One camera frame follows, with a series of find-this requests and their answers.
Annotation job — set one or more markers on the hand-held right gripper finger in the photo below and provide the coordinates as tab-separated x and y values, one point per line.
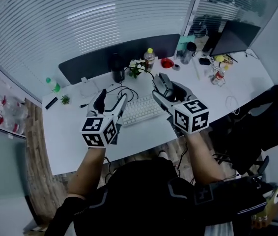
163	102
183	93

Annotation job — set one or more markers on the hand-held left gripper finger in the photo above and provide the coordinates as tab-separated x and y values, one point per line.
120	108
99	103

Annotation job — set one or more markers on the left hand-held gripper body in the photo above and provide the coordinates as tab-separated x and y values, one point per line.
94	131

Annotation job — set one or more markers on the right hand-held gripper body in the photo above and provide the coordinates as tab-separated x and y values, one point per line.
190	117

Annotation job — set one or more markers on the grey computer mouse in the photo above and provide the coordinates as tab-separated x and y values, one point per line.
166	87

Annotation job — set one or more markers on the person's left forearm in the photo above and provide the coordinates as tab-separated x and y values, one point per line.
87	171

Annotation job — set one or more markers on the person's right forearm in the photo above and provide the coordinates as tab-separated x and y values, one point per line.
202	156

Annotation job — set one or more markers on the white keyboard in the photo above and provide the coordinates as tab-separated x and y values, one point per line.
141	109

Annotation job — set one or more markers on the small grey round object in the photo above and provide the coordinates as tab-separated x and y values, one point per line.
176	67

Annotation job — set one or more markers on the small white adapter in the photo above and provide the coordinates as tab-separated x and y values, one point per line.
84	79

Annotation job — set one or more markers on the small green potted plant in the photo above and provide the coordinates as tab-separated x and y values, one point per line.
65	99

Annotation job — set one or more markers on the small red bowl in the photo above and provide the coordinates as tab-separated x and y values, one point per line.
167	63

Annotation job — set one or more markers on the black phone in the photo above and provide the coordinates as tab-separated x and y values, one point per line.
204	61

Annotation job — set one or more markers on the clear bottle with red label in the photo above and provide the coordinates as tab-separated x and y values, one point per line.
218	76

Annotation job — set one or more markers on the black tumbler bottle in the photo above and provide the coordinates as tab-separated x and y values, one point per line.
118	69

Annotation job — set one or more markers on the grey bottle with black lid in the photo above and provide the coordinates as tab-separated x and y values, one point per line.
187	53

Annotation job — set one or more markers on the dark desk divider panel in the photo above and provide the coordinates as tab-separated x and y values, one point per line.
92	63

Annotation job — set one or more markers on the white flower plant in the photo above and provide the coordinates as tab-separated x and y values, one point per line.
136	67

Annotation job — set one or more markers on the person's white shoe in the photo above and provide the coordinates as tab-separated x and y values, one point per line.
163	154

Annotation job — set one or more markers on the yellow cap tea bottle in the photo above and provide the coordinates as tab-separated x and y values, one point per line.
149	58

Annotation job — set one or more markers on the black remote bar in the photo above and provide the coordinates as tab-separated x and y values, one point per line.
51	103

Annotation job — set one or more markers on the clear bottle with green label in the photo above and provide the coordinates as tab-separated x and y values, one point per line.
53	85

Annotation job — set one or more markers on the yellow ball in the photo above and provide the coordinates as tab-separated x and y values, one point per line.
218	58

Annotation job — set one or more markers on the teal box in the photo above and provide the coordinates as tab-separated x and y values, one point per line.
183	42

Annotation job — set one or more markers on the colourful small packet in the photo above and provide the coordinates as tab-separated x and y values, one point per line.
228	59

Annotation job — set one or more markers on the black office chair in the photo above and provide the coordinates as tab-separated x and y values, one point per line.
264	122

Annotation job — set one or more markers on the black monitor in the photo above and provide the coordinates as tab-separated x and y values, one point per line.
234	38

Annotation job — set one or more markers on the person's black shirt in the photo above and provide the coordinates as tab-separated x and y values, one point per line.
141	200

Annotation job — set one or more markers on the white window blinds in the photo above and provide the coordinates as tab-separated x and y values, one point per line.
227	1
80	21

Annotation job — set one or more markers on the dark flat box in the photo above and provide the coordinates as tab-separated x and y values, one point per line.
252	193

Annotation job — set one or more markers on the frosted glass door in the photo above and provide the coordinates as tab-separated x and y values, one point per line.
1	161

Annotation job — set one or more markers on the yellow cardboard carton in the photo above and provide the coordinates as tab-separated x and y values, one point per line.
269	205

